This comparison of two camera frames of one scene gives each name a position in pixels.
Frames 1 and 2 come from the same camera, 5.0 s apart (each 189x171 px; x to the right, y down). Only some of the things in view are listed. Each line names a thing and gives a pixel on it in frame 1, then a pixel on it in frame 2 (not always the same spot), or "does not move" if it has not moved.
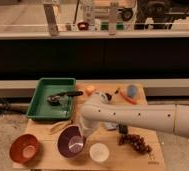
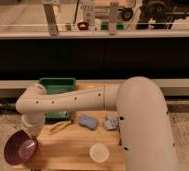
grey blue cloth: [110, 125] does not move
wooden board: [63, 146] does not move
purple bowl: [71, 142] -> [20, 148]
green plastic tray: [39, 107] does not move
